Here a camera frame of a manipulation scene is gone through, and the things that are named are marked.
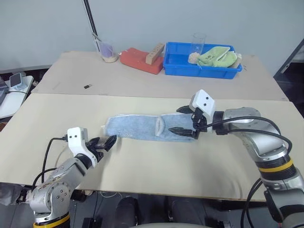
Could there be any black slanted pole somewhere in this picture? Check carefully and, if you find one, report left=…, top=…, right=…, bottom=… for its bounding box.
left=82, top=0, right=98, bottom=37

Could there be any red folded cloth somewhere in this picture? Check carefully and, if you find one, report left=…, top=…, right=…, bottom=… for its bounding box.
left=119, top=47, right=165, bottom=76

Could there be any dark grey cabinet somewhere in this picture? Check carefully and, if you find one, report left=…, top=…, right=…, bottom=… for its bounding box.
left=273, top=37, right=304, bottom=80

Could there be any thin white cord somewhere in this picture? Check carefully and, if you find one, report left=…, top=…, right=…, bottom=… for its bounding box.
left=55, top=146, right=72, bottom=168

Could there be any light blue towel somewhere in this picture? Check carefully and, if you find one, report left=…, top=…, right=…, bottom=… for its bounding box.
left=101, top=113, right=198, bottom=143

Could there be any clear measuring cup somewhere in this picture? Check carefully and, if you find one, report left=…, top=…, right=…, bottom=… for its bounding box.
left=92, top=32, right=119, bottom=63

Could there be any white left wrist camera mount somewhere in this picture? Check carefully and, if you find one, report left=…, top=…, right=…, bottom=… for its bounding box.
left=67, top=127, right=97, bottom=167

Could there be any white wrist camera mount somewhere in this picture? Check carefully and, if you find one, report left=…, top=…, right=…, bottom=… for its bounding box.
left=190, top=89, right=216, bottom=124
left=67, top=127, right=97, bottom=167

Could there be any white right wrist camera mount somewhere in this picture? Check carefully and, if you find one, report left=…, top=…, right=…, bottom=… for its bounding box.
left=190, top=89, right=216, bottom=124

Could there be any wooden block with holes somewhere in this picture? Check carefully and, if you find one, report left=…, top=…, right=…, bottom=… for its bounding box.
left=145, top=42, right=165, bottom=66

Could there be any purple item in cup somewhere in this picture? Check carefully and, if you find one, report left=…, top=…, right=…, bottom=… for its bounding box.
left=100, top=42, right=114, bottom=57

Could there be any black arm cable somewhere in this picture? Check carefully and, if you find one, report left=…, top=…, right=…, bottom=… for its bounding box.
left=32, top=135, right=69, bottom=189
left=198, top=116, right=294, bottom=228

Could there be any dark rounded shape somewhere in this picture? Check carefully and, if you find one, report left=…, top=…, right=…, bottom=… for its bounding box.
left=169, top=199, right=204, bottom=228
left=114, top=196, right=139, bottom=228

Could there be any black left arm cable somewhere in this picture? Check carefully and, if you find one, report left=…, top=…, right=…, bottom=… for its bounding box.
left=32, top=135, right=69, bottom=189

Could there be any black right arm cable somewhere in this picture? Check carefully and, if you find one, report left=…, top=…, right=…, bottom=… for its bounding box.
left=198, top=116, right=294, bottom=228

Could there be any white side table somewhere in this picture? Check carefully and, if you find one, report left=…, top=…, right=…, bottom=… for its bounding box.
left=0, top=75, right=34, bottom=119

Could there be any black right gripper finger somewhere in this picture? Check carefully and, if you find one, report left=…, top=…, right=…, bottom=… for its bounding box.
left=168, top=127, right=198, bottom=139
left=176, top=104, right=196, bottom=115

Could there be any clear glass cup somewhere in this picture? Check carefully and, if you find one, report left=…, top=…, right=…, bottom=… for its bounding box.
left=192, top=33, right=206, bottom=58

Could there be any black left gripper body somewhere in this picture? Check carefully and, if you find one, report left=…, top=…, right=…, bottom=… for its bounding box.
left=86, top=143, right=106, bottom=165

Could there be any beige crumpled lump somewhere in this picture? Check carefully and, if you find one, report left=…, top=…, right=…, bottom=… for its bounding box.
left=188, top=52, right=200, bottom=65

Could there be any green cloth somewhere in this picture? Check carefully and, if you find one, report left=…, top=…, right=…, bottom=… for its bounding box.
left=196, top=46, right=238, bottom=69

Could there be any blue plastic bin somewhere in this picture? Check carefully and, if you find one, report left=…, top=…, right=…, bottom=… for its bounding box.
left=163, top=41, right=243, bottom=80

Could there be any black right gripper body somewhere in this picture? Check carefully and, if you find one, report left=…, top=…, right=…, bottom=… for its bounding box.
left=189, top=107, right=209, bottom=140

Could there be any white desktop device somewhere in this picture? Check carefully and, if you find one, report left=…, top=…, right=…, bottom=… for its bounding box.
left=9, top=73, right=24, bottom=90

